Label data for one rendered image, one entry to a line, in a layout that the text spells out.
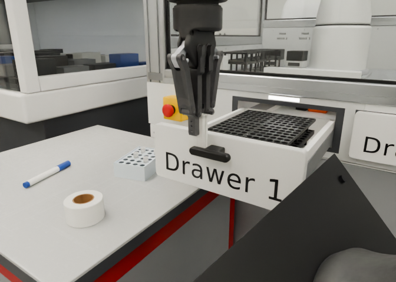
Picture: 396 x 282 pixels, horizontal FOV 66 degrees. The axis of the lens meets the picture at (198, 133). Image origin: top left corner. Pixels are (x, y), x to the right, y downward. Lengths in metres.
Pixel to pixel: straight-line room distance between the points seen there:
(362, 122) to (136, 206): 0.52
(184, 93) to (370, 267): 0.33
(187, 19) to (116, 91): 0.99
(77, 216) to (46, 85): 0.70
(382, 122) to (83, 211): 0.63
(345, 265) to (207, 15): 0.35
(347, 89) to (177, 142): 0.41
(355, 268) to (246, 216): 0.76
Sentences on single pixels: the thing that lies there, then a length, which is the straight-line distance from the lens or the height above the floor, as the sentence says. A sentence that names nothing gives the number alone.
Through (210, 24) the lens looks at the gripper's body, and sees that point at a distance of 0.46.
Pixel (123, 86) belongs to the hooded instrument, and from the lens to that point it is 1.44.
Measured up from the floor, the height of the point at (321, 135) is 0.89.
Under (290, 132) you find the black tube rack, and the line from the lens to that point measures 0.67.
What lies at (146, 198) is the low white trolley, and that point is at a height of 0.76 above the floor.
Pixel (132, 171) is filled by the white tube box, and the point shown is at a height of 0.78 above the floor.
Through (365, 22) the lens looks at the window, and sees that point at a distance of 0.79.
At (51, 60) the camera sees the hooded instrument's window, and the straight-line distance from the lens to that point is 1.25.
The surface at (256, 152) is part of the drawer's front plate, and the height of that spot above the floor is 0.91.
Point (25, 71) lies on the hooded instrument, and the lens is 1.18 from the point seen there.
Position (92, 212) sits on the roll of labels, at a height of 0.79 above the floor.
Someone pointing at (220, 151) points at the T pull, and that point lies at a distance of 0.50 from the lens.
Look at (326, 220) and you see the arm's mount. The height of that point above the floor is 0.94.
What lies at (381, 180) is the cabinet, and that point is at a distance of 0.83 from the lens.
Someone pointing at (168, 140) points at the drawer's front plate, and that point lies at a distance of 0.58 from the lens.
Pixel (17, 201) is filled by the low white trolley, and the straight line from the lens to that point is 0.75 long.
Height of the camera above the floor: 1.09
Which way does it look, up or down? 18 degrees down
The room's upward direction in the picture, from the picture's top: straight up
